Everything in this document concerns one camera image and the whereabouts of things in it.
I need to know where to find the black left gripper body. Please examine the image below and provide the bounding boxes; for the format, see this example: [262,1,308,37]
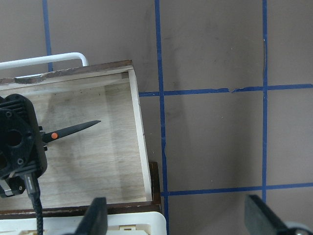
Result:
[0,94,47,197]

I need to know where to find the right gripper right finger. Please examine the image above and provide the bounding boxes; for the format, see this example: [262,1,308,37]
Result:
[244,195,313,235]

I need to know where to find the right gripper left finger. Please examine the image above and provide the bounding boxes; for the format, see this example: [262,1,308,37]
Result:
[74,197,108,235]

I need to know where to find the black scissors orange pivot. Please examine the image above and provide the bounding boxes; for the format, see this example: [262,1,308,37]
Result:
[40,120,101,145]

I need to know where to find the wooden drawer with white handle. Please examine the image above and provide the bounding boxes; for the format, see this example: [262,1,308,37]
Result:
[0,60,152,209]

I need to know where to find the cream plastic tray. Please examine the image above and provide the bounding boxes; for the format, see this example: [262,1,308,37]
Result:
[0,211,167,235]

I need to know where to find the brown paper table mat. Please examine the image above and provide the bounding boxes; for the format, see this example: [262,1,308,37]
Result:
[0,0,313,235]

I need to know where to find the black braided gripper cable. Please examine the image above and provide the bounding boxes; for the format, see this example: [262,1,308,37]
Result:
[23,175,45,235]

